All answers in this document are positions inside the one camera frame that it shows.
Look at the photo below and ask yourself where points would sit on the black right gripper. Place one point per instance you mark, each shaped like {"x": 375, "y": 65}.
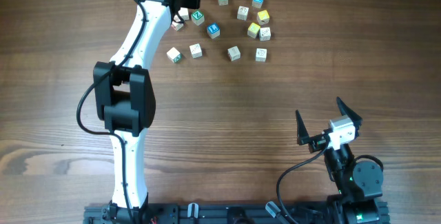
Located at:
{"x": 317, "y": 142}

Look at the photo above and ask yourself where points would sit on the plain wooden block green side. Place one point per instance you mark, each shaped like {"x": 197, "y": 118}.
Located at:
{"x": 184, "y": 14}

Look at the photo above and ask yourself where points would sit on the wooden block red dog picture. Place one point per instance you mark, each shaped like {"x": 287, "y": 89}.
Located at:
{"x": 177, "y": 24}

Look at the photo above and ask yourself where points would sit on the wooden block sketch picture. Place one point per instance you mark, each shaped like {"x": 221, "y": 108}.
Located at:
{"x": 265, "y": 34}

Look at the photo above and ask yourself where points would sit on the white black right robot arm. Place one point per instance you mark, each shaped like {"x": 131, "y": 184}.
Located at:
{"x": 358, "y": 178}

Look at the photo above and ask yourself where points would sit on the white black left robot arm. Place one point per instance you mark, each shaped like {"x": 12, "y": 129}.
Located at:
{"x": 125, "y": 102}

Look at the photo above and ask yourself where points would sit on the green Z wooden block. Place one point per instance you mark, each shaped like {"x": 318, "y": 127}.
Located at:
{"x": 198, "y": 17}

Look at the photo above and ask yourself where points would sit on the blue L wooden block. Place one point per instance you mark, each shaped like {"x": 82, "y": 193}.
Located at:
{"x": 213, "y": 30}

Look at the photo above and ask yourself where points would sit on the wooden block fox picture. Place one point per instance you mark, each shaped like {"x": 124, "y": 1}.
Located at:
{"x": 196, "y": 50}

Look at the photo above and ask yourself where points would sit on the wooden block monkey picture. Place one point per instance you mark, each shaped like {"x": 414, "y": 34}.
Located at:
{"x": 242, "y": 13}

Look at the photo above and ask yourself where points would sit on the wooden block green A side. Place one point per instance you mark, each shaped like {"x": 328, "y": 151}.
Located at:
{"x": 174, "y": 55}

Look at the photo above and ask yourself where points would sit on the blue H wooden block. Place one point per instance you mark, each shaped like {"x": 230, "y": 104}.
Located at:
{"x": 257, "y": 3}

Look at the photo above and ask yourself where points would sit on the wooden block red drawing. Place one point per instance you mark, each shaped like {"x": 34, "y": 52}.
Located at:
{"x": 233, "y": 53}

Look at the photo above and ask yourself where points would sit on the yellow K wooden block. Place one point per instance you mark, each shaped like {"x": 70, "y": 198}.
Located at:
{"x": 263, "y": 17}

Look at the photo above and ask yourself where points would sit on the wooden block grey drawing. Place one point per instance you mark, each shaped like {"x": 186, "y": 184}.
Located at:
{"x": 261, "y": 54}

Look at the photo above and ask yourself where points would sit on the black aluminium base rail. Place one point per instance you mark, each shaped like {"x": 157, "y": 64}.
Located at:
{"x": 303, "y": 212}

